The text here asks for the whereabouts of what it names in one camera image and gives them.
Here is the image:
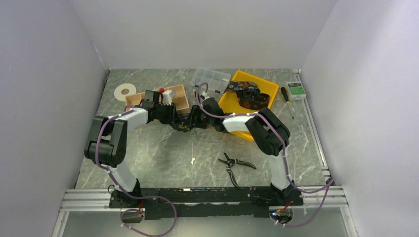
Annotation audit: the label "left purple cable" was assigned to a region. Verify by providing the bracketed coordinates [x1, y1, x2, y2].
[95, 104, 178, 237]

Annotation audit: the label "dark orange floral tie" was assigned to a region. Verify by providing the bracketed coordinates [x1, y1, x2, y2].
[224, 81, 270, 111]

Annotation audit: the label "black yellow screwdriver right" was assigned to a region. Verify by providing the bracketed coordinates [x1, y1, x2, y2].
[281, 87, 294, 119]

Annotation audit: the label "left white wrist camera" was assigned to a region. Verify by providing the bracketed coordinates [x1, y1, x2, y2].
[159, 88, 175, 105]

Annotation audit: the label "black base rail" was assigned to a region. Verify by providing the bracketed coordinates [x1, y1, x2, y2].
[109, 186, 304, 220]

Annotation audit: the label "white tape ring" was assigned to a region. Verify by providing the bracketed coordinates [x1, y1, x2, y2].
[114, 83, 137, 101]

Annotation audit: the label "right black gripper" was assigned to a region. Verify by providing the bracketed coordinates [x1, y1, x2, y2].
[183, 105, 214, 129]

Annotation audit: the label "yellow plastic tray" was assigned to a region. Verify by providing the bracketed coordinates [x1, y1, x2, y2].
[217, 70, 280, 143]

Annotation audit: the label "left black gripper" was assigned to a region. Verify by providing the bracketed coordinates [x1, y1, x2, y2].
[154, 102, 182, 125]

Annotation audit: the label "white green electronic box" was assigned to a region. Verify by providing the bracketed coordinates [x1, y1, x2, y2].
[285, 81, 306, 101]

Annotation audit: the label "black pliers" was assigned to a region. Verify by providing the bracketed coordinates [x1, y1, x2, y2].
[218, 153, 257, 189]

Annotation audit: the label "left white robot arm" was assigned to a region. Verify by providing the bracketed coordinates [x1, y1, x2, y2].
[84, 90, 180, 207]

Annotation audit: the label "wooden compartment box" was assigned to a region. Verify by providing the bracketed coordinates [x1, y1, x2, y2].
[125, 85, 190, 115]

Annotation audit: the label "blue yellow floral tie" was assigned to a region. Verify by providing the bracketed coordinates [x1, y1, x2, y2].
[171, 122, 194, 132]

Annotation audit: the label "clear plastic organizer box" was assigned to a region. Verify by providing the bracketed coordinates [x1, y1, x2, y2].
[191, 67, 232, 94]

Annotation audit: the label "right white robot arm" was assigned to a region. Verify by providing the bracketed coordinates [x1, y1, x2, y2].
[187, 97, 292, 205]

